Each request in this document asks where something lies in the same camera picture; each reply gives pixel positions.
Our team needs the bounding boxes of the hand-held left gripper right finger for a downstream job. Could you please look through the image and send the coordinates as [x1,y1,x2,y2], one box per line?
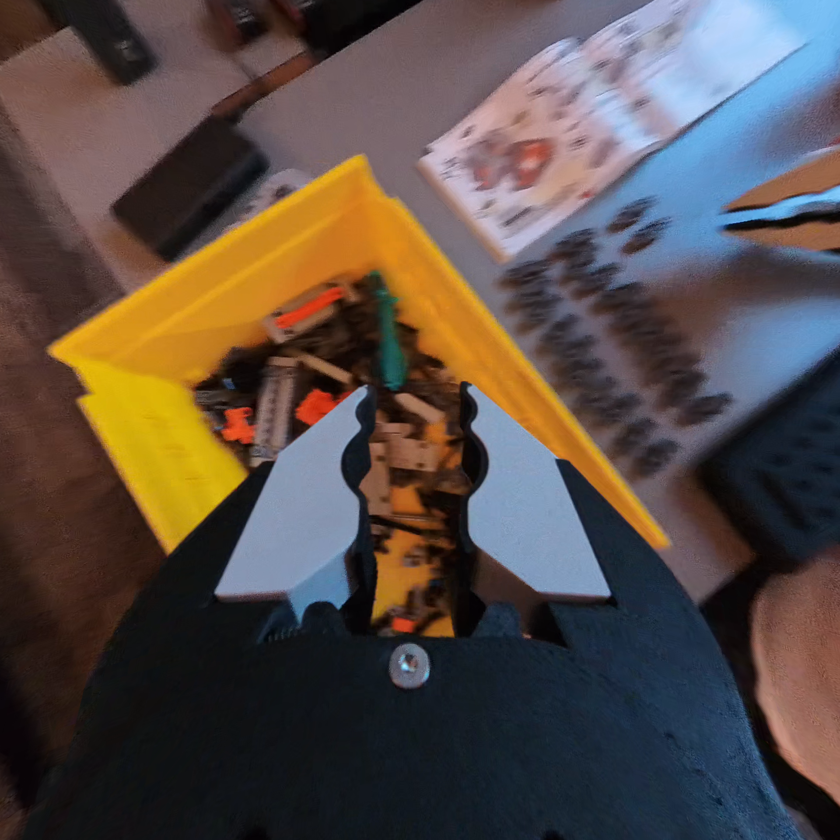
[456,382,614,637]

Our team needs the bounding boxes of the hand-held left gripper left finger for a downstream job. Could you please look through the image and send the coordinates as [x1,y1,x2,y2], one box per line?
[215,386,378,636]

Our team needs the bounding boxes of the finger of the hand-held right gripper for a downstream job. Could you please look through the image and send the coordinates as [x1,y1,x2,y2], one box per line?
[722,152,840,217]
[722,213,840,256]

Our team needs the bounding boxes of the pile of mixed building parts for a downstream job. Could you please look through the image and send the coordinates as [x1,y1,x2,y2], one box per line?
[193,272,473,637]

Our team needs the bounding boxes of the yellow plastic bin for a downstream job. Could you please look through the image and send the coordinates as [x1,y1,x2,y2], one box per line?
[47,154,670,637]

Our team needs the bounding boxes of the rows of grey track links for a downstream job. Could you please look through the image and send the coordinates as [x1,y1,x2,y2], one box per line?
[499,197,732,476]

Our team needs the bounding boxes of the grey desk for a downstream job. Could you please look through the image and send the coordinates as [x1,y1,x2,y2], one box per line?
[157,0,840,605]

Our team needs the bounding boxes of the green plastic tool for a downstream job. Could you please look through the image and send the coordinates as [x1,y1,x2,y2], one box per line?
[364,270,409,391]

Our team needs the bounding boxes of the printed instruction booklet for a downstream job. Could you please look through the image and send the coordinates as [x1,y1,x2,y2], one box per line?
[416,0,808,263]

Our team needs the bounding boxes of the black dimpled pad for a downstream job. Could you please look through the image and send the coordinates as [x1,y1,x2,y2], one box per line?
[699,354,840,572]

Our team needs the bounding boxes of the person's leg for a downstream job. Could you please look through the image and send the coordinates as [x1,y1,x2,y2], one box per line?
[750,577,840,788]

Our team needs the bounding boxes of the grey power adapter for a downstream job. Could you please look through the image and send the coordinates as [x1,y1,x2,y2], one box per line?
[252,169,315,214]

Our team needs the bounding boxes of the black box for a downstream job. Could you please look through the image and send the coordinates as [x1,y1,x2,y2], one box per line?
[110,117,270,262]

